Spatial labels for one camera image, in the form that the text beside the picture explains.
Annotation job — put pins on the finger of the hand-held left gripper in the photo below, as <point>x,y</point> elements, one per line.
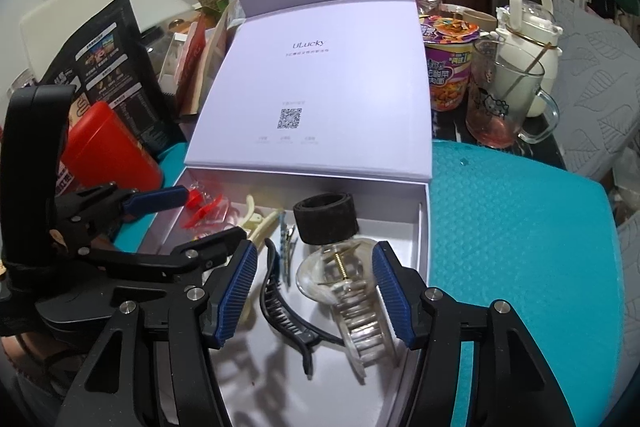
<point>190,257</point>
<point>155,201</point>

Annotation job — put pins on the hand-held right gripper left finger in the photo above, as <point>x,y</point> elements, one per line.
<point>235,292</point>

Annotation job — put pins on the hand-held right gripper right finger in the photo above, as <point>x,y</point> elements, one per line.
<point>395,292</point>

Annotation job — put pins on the black banana hair clip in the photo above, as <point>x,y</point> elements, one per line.
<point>272,302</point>

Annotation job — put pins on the red plastic hair clip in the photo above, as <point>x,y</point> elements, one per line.
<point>200,209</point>

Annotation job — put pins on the small clear hair clip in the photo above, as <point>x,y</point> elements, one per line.
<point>222,222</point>

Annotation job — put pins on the clear claw clip gold spring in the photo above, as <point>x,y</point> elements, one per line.
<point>360,337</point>

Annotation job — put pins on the toothed metal hair clip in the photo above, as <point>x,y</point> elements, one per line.
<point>286,247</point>

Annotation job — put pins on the cream hair clip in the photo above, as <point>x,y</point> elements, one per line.
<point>262,222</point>

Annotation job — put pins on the lavender gift box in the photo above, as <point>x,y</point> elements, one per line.
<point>320,72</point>

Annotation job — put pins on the red canister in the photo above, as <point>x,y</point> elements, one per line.
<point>110,152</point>

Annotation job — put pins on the teal bubble mat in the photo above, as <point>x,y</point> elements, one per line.
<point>500,232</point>

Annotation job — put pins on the black snack bag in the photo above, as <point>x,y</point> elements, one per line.
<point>110,72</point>

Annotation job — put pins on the stack of snack packages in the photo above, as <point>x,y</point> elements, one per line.
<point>195,57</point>

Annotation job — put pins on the glass mug with spoon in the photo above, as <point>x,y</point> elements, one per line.
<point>495,107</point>

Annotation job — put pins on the instant noodle cup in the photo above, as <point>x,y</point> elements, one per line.
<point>447,72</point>

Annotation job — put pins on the grey leaf pattern cushion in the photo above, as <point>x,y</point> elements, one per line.
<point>631,267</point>
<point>600,82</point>

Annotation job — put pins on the beige mug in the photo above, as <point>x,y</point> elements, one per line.
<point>475,19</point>

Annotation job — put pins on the white kettle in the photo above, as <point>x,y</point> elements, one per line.
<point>530,22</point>

